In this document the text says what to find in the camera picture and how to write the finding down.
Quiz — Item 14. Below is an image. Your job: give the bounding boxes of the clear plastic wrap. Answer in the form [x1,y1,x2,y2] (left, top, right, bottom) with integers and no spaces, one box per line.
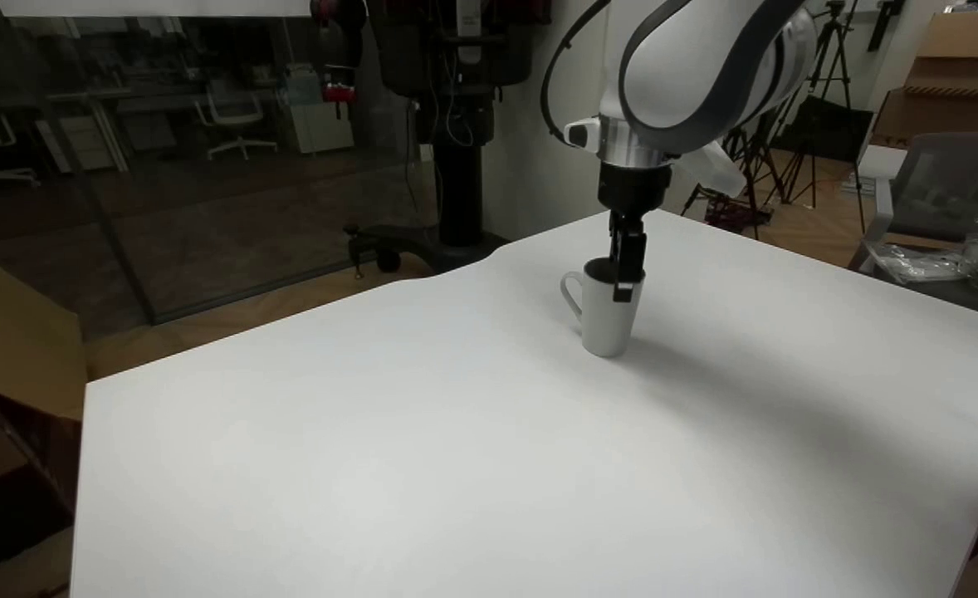
[866,217,978,292]

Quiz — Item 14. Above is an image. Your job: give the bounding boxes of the group of black tripods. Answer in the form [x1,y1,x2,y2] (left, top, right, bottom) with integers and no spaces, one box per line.
[682,0,872,242]

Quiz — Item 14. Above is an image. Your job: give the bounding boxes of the white cabinet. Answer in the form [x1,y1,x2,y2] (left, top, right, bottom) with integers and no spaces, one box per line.
[283,65,357,156]

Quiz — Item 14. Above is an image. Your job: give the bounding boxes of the open cardboard box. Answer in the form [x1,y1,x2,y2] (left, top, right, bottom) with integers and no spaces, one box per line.
[0,266,88,582]

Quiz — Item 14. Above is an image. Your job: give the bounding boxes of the black machine on pedestal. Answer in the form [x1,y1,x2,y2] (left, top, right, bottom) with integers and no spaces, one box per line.
[311,0,553,276]

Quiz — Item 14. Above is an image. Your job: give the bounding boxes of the large flat cardboard box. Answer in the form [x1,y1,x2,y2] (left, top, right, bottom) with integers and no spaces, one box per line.
[868,7,978,151]

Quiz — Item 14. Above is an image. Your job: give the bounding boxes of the white mug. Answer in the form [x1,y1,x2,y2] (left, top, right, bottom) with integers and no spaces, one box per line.
[560,257,647,359]

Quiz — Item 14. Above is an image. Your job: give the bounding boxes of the grey office chair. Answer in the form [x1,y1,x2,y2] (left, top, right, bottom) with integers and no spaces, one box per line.
[848,132,978,275]

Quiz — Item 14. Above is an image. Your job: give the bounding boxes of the white desk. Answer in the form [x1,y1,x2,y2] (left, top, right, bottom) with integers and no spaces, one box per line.
[34,86,208,175]

